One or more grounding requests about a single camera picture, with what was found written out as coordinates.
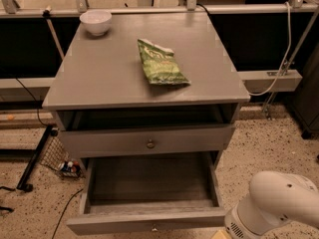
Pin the yellow foam padded gripper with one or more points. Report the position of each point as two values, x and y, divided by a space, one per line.
235 224

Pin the grey drawer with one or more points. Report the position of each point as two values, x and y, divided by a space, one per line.
138 141
149 193

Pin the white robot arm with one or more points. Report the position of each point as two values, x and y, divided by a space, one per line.
274 200

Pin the grey top drawer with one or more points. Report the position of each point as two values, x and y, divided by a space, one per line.
138 141

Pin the grey wooden drawer cabinet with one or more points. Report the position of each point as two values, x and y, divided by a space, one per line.
101 84

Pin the dark grey side cabinet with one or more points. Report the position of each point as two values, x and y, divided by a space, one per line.
305 102

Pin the green chip bag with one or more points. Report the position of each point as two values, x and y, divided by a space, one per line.
159 65

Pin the black metal floor bar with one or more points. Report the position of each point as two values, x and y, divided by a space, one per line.
23 183

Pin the white ceramic bowl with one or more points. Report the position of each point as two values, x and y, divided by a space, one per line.
96 22

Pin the wire mesh basket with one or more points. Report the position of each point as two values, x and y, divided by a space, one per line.
58 160

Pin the metal railing frame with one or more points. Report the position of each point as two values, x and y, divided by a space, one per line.
159 4

